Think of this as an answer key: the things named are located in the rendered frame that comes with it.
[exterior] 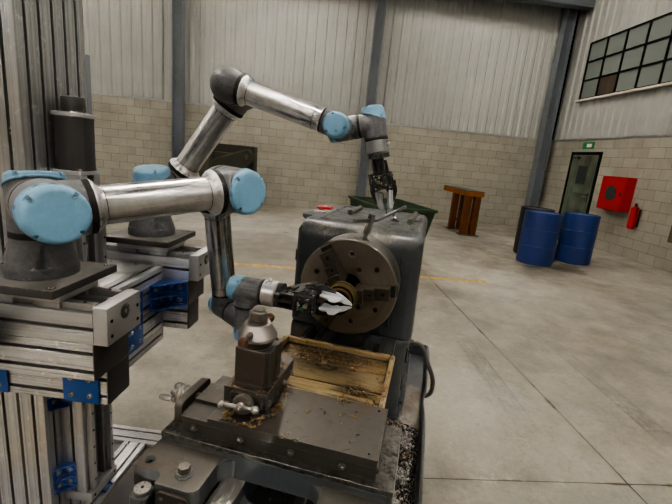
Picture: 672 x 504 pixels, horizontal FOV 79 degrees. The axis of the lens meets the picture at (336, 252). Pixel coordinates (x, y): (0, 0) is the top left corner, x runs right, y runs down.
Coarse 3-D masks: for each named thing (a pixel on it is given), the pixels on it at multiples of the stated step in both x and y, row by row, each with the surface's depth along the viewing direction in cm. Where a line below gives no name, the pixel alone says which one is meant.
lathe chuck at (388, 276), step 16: (336, 240) 128; (352, 240) 127; (368, 240) 131; (352, 256) 128; (368, 256) 126; (384, 256) 126; (304, 272) 133; (320, 272) 131; (352, 272) 129; (368, 272) 128; (384, 272) 126; (368, 304) 130; (384, 304) 128; (336, 320) 133; (352, 320) 132; (368, 320) 131; (384, 320) 130
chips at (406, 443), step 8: (408, 416) 147; (392, 424) 146; (400, 424) 147; (408, 432) 145; (416, 432) 147; (400, 440) 141; (408, 440) 142; (416, 440) 143; (400, 448) 131; (408, 448) 137; (416, 448) 139; (400, 456) 128; (408, 456) 130; (416, 456) 135; (400, 464) 126; (408, 464) 127; (416, 464) 132; (400, 472) 122; (408, 472) 125; (400, 480) 118; (408, 480) 121; (400, 488) 116; (408, 488) 118; (400, 496) 114; (408, 496) 116
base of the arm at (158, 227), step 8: (168, 216) 141; (128, 224) 139; (136, 224) 136; (144, 224) 135; (152, 224) 136; (160, 224) 138; (168, 224) 140; (128, 232) 138; (136, 232) 136; (144, 232) 135; (152, 232) 136; (160, 232) 137; (168, 232) 140
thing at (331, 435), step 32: (224, 384) 92; (192, 416) 80; (224, 416) 80; (256, 416) 81; (288, 416) 82; (320, 416) 83; (384, 416) 85; (256, 448) 78; (288, 448) 76; (320, 448) 74; (352, 448) 75
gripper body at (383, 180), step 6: (372, 156) 131; (378, 156) 131; (384, 156) 133; (372, 162) 132; (378, 162) 133; (384, 162) 136; (378, 168) 132; (384, 168) 133; (372, 174) 133; (378, 174) 132; (384, 174) 132; (390, 174) 133; (372, 180) 139; (378, 180) 134; (384, 180) 132; (390, 180) 132; (378, 186) 134; (384, 186) 133; (390, 186) 134
